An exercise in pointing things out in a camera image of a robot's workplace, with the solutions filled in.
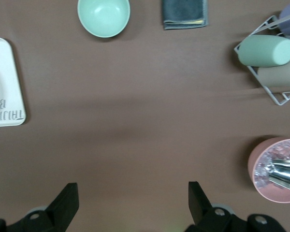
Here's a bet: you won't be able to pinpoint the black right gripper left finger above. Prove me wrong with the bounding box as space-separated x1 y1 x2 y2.
44 182 80 232

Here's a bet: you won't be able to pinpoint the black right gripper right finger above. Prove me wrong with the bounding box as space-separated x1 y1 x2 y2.
188 181 219 227

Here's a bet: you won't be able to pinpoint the pink bowl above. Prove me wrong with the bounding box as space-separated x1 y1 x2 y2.
247 137 290 203

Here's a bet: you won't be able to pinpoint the clear plastic ice cubes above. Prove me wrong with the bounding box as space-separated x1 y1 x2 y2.
254 141 290 189

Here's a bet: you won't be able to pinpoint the shiny metal scoop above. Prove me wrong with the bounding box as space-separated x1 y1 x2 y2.
267 158 290 194

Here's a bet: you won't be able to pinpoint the cream bear print tray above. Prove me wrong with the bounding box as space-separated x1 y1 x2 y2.
0 37 28 128

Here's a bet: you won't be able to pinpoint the beige cup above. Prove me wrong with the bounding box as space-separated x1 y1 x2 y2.
256 56 290 89

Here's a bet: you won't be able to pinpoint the green cup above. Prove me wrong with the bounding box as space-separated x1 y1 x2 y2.
237 34 290 68

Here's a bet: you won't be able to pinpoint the mint green bowl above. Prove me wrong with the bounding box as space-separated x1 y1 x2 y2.
77 0 131 38

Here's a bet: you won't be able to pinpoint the folded dark grey cloth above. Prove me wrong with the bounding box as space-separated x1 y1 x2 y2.
162 0 209 31

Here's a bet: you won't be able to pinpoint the purple cup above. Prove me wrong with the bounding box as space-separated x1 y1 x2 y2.
278 0 290 37

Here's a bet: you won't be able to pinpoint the grey wire cup rack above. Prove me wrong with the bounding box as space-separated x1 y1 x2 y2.
233 15 290 106

